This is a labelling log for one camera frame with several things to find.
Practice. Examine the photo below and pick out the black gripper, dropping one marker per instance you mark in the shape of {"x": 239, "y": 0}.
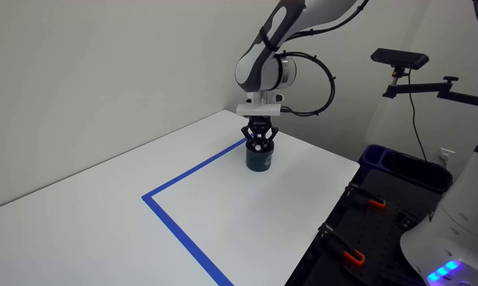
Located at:
{"x": 260, "y": 127}

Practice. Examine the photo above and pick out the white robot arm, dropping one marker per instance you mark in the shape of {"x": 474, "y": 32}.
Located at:
{"x": 265, "y": 69}

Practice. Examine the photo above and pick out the dark blue mug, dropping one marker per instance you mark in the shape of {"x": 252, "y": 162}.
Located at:
{"x": 260, "y": 161}

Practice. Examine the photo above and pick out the black orange clamp upper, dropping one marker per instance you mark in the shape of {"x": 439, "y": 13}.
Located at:
{"x": 373, "y": 201}

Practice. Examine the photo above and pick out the black orange clamp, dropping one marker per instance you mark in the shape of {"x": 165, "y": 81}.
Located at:
{"x": 373, "y": 201}
{"x": 347, "y": 250}

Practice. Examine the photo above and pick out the blue bin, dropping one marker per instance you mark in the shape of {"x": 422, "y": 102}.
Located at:
{"x": 377, "y": 156}

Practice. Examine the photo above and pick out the blue tape line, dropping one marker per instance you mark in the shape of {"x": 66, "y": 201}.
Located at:
{"x": 184, "y": 207}

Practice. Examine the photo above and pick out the black orange clamp lower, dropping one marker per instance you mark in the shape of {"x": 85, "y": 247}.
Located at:
{"x": 347, "y": 250}

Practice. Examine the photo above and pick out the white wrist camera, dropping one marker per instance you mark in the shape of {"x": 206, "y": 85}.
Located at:
{"x": 260, "y": 110}

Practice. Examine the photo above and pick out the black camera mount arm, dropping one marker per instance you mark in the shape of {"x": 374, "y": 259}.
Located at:
{"x": 442, "y": 89}

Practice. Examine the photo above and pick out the black camera on mount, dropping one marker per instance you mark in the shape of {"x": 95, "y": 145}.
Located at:
{"x": 400, "y": 59}

